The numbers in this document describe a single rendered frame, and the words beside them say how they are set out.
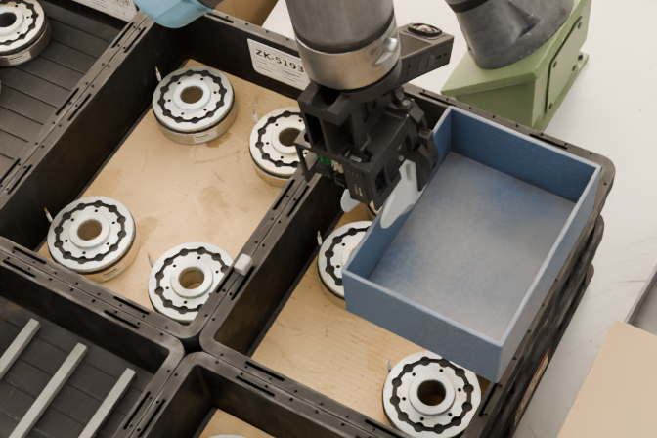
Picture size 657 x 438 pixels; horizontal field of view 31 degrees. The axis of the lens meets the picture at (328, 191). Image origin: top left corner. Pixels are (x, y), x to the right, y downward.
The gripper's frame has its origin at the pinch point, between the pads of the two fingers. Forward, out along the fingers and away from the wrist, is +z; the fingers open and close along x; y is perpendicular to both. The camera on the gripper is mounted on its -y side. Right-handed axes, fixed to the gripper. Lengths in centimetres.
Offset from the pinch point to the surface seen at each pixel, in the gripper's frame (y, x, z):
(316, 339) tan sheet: 4.9, -11.8, 27.8
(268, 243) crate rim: 1.7, -17.8, 17.1
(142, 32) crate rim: -16, -49, 15
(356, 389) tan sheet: 7.7, -4.9, 28.4
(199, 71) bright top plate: -18, -44, 22
